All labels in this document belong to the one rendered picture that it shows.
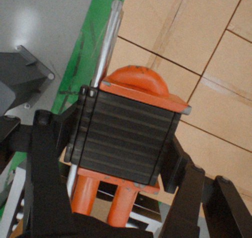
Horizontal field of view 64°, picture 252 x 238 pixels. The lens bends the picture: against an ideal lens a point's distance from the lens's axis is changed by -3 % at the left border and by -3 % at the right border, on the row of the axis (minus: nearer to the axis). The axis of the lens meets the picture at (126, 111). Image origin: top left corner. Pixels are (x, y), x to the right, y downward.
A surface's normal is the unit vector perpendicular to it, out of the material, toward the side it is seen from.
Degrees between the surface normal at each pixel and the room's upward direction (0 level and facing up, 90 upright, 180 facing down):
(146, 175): 0
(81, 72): 0
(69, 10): 0
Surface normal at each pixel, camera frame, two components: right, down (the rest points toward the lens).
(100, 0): -0.01, 0.25
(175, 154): -0.95, -0.29
